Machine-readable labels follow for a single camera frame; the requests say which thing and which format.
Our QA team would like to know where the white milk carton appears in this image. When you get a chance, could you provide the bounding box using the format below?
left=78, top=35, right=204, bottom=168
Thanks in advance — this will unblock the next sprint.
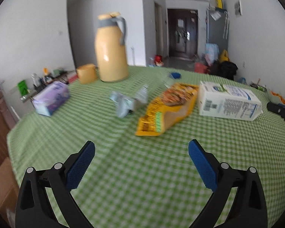
left=197, top=81, right=263, bottom=121

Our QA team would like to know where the yellow snack bag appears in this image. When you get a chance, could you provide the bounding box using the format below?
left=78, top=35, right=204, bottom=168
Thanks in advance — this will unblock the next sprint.
left=135, top=83, right=199, bottom=136

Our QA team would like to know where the grey wrapper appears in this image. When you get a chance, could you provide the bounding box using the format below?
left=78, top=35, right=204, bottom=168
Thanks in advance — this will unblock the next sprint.
left=110, top=85, right=149, bottom=118

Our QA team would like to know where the cardboard box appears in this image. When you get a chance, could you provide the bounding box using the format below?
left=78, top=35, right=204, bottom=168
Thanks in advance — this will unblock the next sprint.
left=0, top=157, right=19, bottom=225

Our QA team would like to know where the green checkered tablecloth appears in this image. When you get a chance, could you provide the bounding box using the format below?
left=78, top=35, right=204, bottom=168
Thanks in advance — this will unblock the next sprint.
left=7, top=66, right=285, bottom=227

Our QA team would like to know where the purple tissue pack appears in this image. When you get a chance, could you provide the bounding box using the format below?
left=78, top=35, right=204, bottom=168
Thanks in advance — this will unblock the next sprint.
left=32, top=81, right=70, bottom=117

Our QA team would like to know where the blue bottle cap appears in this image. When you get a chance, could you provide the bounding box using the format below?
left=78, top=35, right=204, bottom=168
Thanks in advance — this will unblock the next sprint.
left=170, top=72, right=182, bottom=79

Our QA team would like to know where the grey refrigerator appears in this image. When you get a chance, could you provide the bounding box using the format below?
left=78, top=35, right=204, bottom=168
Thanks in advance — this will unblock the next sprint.
left=206, top=8, right=229, bottom=54

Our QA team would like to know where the low side table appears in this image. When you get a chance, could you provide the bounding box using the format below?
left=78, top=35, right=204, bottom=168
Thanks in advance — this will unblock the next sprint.
left=19, top=69, right=77, bottom=104

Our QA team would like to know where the dark entrance door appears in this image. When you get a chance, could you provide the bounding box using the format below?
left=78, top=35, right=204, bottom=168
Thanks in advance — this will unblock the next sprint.
left=167, top=9, right=198, bottom=60

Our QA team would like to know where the yellow round cup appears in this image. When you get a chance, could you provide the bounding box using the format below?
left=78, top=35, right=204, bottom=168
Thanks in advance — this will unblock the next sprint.
left=77, top=64, right=98, bottom=84

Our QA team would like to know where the yellow thermos jug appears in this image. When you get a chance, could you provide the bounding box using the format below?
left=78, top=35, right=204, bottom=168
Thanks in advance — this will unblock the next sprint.
left=95, top=12, right=129, bottom=82

